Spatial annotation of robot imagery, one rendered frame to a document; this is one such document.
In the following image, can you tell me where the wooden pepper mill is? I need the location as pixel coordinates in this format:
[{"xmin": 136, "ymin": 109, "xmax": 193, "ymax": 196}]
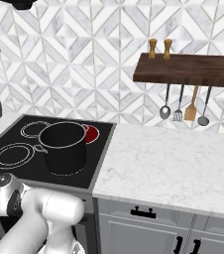
[{"xmin": 163, "ymin": 38, "xmax": 173, "ymax": 61}]

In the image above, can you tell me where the metal slotted spatula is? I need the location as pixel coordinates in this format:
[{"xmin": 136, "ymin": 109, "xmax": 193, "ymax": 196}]
[{"xmin": 171, "ymin": 83, "xmax": 186, "ymax": 123}]

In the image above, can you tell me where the dark metal ladle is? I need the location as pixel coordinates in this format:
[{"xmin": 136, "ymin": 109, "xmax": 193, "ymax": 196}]
[{"xmin": 196, "ymin": 85, "xmax": 214, "ymax": 127}]

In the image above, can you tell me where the black stove with hob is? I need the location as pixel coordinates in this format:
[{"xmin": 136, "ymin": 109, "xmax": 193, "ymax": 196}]
[{"xmin": 0, "ymin": 113, "xmax": 118, "ymax": 254}]

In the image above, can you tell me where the wide grey drawer front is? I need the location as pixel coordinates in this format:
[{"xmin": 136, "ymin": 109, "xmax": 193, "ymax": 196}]
[{"xmin": 96, "ymin": 197, "xmax": 195, "ymax": 228}]

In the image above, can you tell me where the grey cupboard door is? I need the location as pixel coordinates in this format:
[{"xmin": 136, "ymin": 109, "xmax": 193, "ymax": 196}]
[
  {"xmin": 99, "ymin": 213, "xmax": 186, "ymax": 254},
  {"xmin": 184, "ymin": 229, "xmax": 224, "ymax": 254}
]

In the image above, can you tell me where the dark wooden wall shelf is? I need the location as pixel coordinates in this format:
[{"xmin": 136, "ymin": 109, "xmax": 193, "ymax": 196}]
[{"xmin": 132, "ymin": 52, "xmax": 224, "ymax": 89}]

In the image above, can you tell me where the black drawer handle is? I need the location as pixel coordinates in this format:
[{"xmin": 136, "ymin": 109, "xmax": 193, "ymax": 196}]
[{"xmin": 130, "ymin": 205, "xmax": 158, "ymax": 220}]

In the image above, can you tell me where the metal hanging spoon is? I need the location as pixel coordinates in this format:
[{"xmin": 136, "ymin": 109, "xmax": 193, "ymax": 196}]
[{"xmin": 159, "ymin": 82, "xmax": 172, "ymax": 121}]

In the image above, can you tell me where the wooden spatula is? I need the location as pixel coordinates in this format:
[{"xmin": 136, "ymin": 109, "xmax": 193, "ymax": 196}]
[{"xmin": 183, "ymin": 84, "xmax": 200, "ymax": 122}]

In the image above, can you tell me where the wooden salt mill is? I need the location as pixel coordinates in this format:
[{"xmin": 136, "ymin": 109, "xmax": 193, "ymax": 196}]
[{"xmin": 148, "ymin": 38, "xmax": 159, "ymax": 61}]

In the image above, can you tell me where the black cupboard door handle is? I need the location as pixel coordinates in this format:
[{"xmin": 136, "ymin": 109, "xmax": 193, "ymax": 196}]
[
  {"xmin": 172, "ymin": 235, "xmax": 184, "ymax": 254},
  {"xmin": 189, "ymin": 238, "xmax": 202, "ymax": 254}
]

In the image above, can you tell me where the black cooking pot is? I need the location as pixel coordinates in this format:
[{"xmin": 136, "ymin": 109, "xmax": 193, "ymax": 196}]
[{"xmin": 34, "ymin": 120, "xmax": 90, "ymax": 177}]

